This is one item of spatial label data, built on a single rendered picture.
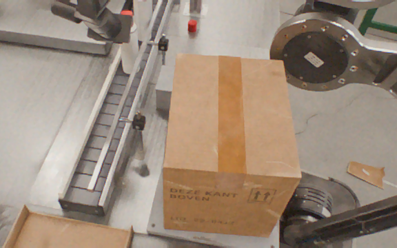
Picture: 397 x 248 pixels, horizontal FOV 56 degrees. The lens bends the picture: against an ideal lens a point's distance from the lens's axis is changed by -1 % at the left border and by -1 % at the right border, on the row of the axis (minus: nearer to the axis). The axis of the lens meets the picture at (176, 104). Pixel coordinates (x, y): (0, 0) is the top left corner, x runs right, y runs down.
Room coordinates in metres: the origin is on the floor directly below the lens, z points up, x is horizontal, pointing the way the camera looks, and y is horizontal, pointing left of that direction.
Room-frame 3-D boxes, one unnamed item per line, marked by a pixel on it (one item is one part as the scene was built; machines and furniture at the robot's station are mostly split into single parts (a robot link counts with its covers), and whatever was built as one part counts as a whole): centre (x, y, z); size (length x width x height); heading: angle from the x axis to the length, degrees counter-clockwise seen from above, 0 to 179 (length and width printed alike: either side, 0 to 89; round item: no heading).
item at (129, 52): (0.83, 0.14, 0.98); 0.05 x 0.05 x 0.20
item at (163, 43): (0.87, 0.07, 0.91); 0.07 x 0.03 x 0.16; 81
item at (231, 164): (0.49, -0.11, 0.99); 0.30 x 0.24 x 0.27; 177
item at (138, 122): (0.57, 0.11, 0.91); 0.07 x 0.03 x 0.16; 81
